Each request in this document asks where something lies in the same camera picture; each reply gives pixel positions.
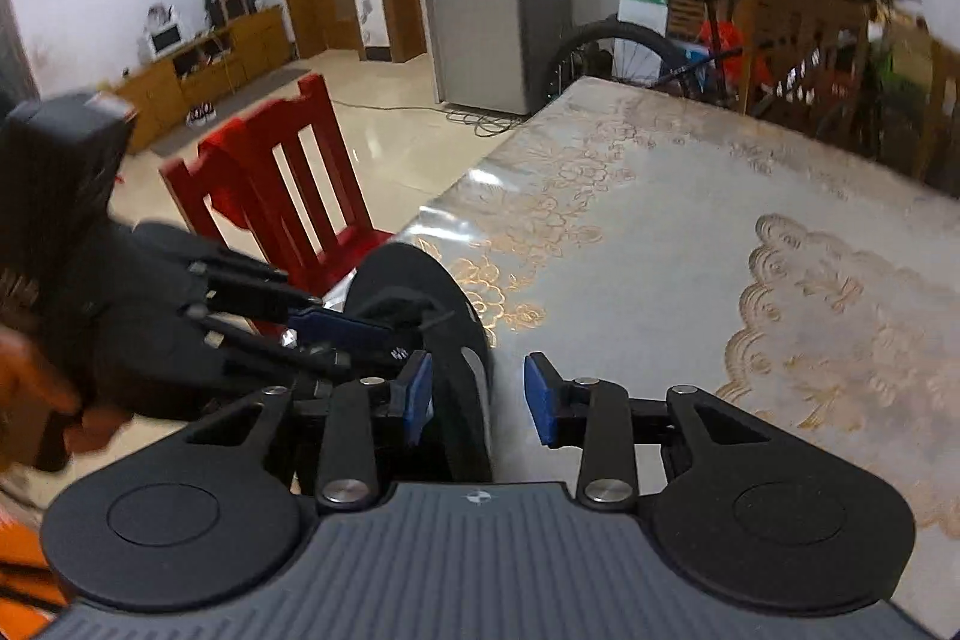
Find brown wooden chair near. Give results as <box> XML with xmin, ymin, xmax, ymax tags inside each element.
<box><xmin>913</xmin><ymin>37</ymin><xmax>958</xmax><ymax>184</ymax></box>

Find person left hand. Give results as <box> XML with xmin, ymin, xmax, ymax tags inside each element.
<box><xmin>2</xmin><ymin>326</ymin><xmax>132</xmax><ymax>456</ymax></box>

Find wooden tv cabinet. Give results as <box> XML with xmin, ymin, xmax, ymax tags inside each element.
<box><xmin>114</xmin><ymin>7</ymin><xmax>293</xmax><ymax>154</ymax></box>

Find brown wooden chair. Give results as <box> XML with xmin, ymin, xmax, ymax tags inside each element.
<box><xmin>913</xmin><ymin>37</ymin><xmax>958</xmax><ymax>184</ymax></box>
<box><xmin>736</xmin><ymin>0</ymin><xmax>869</xmax><ymax>149</ymax></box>

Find red wooden chair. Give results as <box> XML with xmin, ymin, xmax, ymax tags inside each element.
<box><xmin>160</xmin><ymin>73</ymin><xmax>391</xmax><ymax>298</ymax></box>

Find brown wooden chair far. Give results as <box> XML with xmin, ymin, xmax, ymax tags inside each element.
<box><xmin>736</xmin><ymin>0</ymin><xmax>869</xmax><ymax>149</ymax></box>

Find black bicycle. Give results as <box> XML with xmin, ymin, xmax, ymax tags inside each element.
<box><xmin>542</xmin><ymin>0</ymin><xmax>900</xmax><ymax>158</ymax></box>

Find white microwave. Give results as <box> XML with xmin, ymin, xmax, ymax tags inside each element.
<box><xmin>145</xmin><ymin>19</ymin><xmax>185</xmax><ymax>60</ymax></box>

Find black sneaker with white swoosh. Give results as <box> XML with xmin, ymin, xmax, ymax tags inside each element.
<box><xmin>343</xmin><ymin>242</ymin><xmax>493</xmax><ymax>484</ymax></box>

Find white green carton box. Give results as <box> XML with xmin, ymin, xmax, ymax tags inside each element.
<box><xmin>613</xmin><ymin>0</ymin><xmax>670</xmax><ymax>86</ymax></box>

